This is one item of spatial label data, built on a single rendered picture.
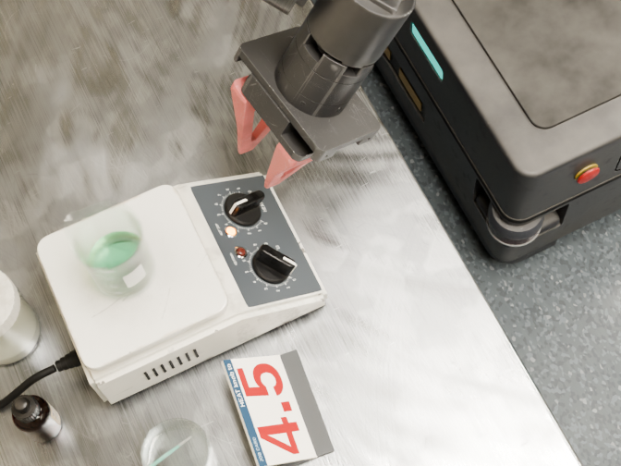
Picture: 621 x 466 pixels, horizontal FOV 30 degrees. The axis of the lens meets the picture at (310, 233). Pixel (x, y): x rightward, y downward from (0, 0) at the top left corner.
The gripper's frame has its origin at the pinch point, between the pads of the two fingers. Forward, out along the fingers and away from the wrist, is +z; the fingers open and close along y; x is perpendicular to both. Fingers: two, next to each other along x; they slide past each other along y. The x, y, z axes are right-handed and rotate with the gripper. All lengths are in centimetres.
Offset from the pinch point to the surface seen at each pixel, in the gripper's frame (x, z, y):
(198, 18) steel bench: 12.4, 8.9, -20.0
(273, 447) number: -6.8, 11.6, 17.6
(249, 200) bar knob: 1.0, 5.3, 0.4
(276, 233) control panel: 2.7, 7.0, 3.4
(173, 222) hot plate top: -5.6, 6.5, -0.8
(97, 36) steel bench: 5.1, 13.6, -24.1
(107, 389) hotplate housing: -14.0, 14.8, 6.5
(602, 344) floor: 78, 52, 25
